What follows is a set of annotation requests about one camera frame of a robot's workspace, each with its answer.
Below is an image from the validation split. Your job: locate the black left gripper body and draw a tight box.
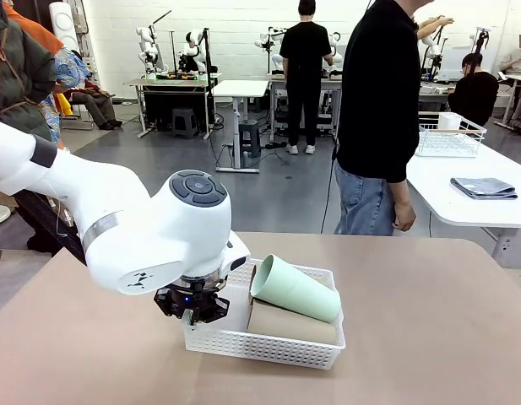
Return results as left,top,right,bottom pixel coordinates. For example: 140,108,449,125
171,282,222,313

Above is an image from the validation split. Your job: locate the white perforated plastic basket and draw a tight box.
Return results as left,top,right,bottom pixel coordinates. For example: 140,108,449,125
182,256,347,371

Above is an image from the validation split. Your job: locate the brown paper cup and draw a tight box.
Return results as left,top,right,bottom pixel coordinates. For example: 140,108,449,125
245,264,340,346

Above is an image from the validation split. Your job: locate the light green paper cup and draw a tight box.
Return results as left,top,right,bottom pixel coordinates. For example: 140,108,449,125
249,253,343,325

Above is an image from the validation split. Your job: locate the person's left forearm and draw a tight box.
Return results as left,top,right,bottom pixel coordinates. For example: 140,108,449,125
386,180,412,204

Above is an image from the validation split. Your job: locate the person's left hand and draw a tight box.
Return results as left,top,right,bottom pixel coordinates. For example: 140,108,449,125
393,201,417,233

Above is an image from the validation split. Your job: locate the grey plastic stool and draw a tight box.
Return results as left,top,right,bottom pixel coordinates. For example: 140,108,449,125
237,120,262,159
171,108,199,139

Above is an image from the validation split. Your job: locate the white standing desk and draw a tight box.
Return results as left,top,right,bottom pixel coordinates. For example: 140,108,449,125
211,78,270,174

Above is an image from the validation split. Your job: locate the seated person in brown trousers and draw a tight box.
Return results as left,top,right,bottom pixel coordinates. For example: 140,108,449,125
68,50,124,131

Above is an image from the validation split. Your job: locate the grey background work table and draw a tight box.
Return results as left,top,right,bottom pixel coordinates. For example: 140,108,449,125
268,73,344,140

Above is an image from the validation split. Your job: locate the large white table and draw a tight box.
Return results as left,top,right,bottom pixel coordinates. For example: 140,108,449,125
405,129,521,269

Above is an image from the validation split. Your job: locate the person in black t-shirt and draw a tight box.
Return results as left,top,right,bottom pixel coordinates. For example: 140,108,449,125
279,0,334,156

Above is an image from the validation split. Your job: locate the person in black sweater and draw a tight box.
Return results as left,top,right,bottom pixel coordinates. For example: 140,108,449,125
334,0,434,236

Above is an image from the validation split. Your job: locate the person in dark green jacket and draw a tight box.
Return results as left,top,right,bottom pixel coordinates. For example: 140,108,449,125
0,0,58,143

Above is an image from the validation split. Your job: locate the folded grey cloth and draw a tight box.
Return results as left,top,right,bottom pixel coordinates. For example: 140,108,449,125
449,176,519,201

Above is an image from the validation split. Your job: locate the white cup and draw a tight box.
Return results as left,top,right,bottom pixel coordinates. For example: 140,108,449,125
437,111,462,132

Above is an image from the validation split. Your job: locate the person in orange jacket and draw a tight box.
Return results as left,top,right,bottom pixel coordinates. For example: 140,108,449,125
2,1,91,147

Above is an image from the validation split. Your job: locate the white tall appliance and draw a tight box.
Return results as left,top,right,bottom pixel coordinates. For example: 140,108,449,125
47,1,80,51

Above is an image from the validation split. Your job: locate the seated person in black top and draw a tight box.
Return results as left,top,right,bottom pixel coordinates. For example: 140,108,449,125
447,52,501,127

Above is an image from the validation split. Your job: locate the white desk with grey legs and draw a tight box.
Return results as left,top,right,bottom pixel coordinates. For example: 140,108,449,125
494,73,521,136

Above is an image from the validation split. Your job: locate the person in light clothes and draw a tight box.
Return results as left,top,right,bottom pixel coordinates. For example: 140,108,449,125
498,33,521,77

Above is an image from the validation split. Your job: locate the thin black hanging cable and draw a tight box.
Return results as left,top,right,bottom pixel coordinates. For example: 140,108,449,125
320,143,339,235

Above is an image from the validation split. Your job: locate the wood top black frame table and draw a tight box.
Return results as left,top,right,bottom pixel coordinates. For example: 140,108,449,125
123,74,223,140

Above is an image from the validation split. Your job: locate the white wire basket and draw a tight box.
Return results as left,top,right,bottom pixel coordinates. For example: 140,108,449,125
415,112,488,159

